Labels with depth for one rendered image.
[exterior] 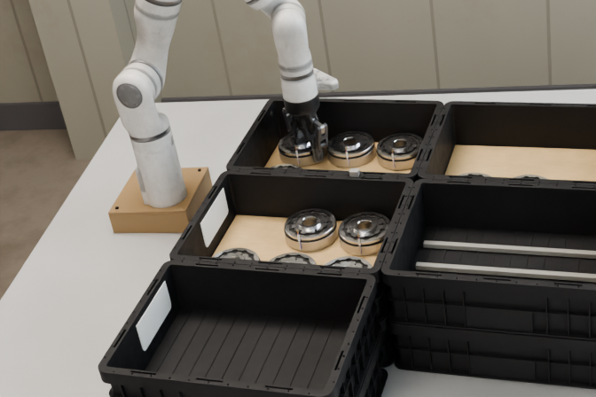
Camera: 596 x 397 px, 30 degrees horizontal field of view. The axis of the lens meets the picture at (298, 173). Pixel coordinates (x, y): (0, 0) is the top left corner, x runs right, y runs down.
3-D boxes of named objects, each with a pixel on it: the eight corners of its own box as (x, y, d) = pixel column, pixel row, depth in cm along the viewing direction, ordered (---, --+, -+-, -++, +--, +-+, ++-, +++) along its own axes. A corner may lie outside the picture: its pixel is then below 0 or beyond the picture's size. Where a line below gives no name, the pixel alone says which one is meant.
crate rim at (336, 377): (97, 382, 180) (93, 371, 179) (168, 268, 204) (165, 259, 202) (332, 409, 167) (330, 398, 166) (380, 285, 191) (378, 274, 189)
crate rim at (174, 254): (168, 268, 204) (165, 258, 203) (224, 179, 227) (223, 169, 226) (380, 284, 191) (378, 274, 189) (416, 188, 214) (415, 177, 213)
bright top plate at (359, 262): (309, 287, 201) (309, 285, 201) (332, 254, 208) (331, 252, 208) (360, 297, 197) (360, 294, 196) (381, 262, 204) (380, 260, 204)
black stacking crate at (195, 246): (180, 308, 209) (167, 260, 203) (233, 218, 232) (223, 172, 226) (385, 327, 196) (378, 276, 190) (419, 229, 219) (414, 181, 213)
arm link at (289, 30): (314, 81, 228) (312, 62, 235) (304, 13, 220) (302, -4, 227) (280, 86, 228) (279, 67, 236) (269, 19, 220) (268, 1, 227)
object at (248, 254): (199, 280, 208) (199, 277, 208) (218, 248, 216) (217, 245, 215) (249, 284, 205) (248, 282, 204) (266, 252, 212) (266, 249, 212)
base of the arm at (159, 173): (141, 208, 250) (123, 143, 242) (155, 186, 258) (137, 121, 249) (179, 207, 248) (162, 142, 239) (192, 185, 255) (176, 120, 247)
